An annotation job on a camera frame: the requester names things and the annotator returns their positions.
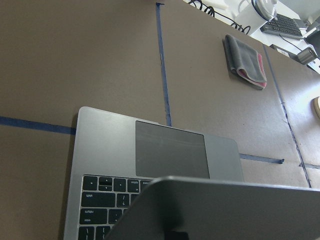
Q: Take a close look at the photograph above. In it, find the black keyboard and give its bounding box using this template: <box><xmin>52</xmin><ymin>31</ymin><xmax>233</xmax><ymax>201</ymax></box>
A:
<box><xmin>260</xmin><ymin>14</ymin><xmax>304</xmax><ymax>40</ymax></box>

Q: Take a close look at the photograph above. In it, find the wooden mug tree stand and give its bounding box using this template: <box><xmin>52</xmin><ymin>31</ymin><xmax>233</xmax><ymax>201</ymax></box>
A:
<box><xmin>312</xmin><ymin>96</ymin><xmax>320</xmax><ymax>119</ymax></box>

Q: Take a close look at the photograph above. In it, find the grey laptop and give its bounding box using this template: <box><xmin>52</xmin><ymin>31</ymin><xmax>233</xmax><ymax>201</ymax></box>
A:
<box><xmin>63</xmin><ymin>106</ymin><xmax>320</xmax><ymax>240</ymax></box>

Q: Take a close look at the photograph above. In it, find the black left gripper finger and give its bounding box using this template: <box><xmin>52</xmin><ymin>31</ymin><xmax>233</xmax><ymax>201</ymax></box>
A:
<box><xmin>167</xmin><ymin>231</ymin><xmax>189</xmax><ymax>240</ymax></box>

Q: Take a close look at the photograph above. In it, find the metal cylinder weight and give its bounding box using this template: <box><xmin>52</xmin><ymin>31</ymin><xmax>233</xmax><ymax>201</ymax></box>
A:
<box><xmin>297</xmin><ymin>47</ymin><xmax>318</xmax><ymax>65</ymax></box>

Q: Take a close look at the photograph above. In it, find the grey and pink folded cloth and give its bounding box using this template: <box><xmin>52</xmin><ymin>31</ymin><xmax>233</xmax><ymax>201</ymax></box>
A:
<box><xmin>223</xmin><ymin>34</ymin><xmax>267</xmax><ymax>90</ymax></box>

